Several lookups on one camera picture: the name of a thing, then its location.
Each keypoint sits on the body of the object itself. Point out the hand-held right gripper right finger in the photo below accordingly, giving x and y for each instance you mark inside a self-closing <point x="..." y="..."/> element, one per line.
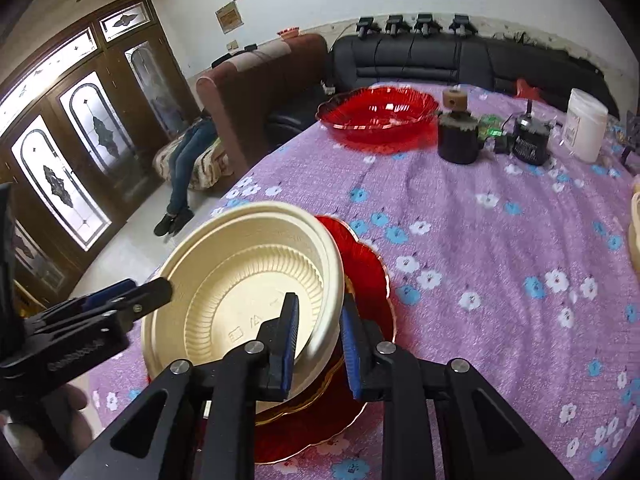
<point x="351" y="350"/>

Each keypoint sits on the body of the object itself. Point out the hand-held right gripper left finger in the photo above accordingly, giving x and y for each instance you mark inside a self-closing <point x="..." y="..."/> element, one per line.
<point x="290" y="345"/>

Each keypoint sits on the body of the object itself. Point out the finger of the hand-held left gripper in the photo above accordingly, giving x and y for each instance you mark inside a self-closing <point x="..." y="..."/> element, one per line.
<point x="150" y="295"/>
<point x="115" y="294"/>

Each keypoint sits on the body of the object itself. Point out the cream plastic bowl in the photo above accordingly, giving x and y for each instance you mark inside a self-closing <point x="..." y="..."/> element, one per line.
<point x="225" y="270"/>
<point x="636" y="220"/>

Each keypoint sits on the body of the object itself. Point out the person's left hand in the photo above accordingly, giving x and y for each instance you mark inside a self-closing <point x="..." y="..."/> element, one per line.
<point x="60" y="420"/>

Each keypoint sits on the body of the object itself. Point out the patterned cushion seat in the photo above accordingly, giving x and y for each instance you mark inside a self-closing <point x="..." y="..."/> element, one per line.
<point x="210" y="166"/>

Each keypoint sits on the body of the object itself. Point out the purple floral tablecloth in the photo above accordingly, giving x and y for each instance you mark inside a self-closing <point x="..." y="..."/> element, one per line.
<point x="475" y="260"/>

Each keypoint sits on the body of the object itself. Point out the wooden doors with glass panels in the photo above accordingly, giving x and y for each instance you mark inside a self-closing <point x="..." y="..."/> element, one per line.
<point x="125" y="125"/>

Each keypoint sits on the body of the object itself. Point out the brown armchair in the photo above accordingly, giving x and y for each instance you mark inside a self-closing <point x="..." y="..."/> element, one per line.
<point x="250" y="100"/>

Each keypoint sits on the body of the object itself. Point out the black cylinder with wooden knob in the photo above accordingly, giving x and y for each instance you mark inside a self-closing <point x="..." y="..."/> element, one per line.
<point x="457" y="142"/>

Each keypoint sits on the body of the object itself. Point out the black power adapter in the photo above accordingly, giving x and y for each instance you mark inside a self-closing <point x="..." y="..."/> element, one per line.
<point x="501" y="146"/>

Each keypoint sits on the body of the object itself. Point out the green packet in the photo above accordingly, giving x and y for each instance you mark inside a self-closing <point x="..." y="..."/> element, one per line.
<point x="490" y="127"/>

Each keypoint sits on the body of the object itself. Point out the black labelled motor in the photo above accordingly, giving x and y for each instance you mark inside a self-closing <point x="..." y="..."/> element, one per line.
<point x="530" y="145"/>

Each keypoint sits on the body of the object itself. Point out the small red dish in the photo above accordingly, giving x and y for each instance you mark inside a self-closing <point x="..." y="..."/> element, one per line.
<point x="290" y="33"/>

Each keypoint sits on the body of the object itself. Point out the black leather sofa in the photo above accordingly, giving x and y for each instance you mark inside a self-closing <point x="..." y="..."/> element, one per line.
<point x="425" y="60"/>

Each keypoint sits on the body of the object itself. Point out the red bag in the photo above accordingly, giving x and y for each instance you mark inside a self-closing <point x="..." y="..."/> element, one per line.
<point x="527" y="89"/>

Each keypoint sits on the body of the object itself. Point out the white plastic jar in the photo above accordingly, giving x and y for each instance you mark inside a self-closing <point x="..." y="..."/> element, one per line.
<point x="582" y="130"/>

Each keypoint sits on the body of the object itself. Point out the black device on sofa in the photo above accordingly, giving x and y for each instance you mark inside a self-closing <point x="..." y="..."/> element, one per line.
<point x="461" y="25"/>
<point x="366" y="26"/>
<point x="427" y="24"/>
<point x="396" y="25"/>

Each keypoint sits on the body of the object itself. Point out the small wall poster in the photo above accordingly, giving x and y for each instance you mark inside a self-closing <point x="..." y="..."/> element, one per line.
<point x="230" y="16"/>

